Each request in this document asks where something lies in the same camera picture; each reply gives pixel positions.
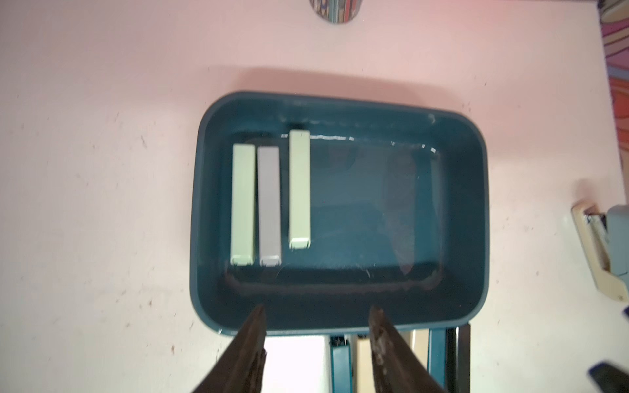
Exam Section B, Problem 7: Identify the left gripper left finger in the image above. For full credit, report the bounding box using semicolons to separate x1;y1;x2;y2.
193;305;267;393

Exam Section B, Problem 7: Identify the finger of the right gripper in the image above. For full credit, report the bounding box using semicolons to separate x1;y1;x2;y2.
588;362;629;393

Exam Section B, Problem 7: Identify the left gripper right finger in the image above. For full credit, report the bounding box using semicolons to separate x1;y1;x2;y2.
369;306;446;393

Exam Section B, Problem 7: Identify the beige clip bar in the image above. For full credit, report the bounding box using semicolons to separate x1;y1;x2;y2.
355;338;376;393

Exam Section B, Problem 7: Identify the dark teal clip bar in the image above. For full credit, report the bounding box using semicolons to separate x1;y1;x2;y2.
329;336;353;393

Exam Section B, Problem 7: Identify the light green clip bar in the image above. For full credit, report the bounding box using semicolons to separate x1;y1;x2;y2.
230;144;256;266

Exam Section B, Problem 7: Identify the grey clip bar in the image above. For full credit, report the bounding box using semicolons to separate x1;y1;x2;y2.
257;147;282;266

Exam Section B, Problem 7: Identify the teal plastic storage box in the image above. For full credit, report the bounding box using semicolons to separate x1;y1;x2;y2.
190;92;490;336

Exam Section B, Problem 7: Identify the pale green clip bar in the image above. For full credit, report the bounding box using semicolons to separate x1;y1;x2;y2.
288;130;311;250

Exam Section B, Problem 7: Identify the cream clip bar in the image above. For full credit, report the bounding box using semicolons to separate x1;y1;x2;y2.
410;329;429;367

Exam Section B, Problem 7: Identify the black clip bar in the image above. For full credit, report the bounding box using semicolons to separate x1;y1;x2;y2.
445;324;471;393

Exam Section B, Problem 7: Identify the mesh pencil cup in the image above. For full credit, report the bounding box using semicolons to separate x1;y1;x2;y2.
310;0;363;25

